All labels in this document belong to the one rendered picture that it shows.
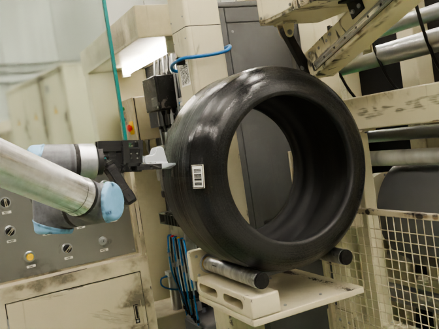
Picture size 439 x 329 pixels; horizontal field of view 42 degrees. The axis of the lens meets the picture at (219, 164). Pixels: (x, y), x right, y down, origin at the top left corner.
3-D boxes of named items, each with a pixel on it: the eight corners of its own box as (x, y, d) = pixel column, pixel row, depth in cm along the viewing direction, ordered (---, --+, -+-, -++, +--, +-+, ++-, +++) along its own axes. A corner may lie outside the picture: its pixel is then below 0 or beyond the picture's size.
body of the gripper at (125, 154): (146, 140, 148) (98, 140, 142) (147, 173, 148) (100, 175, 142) (136, 141, 155) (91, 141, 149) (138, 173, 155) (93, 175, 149)
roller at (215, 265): (199, 268, 183) (203, 254, 184) (212, 271, 185) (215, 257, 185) (253, 288, 151) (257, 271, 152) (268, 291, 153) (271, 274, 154)
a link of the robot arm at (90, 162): (81, 179, 140) (74, 179, 149) (102, 179, 142) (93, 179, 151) (80, 143, 140) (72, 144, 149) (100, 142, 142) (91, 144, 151)
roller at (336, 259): (275, 249, 195) (277, 235, 196) (285, 252, 197) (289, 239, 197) (339, 263, 163) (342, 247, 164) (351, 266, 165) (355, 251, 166)
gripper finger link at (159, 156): (178, 145, 152) (145, 146, 148) (179, 168, 152) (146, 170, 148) (174, 146, 155) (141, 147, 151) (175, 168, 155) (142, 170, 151)
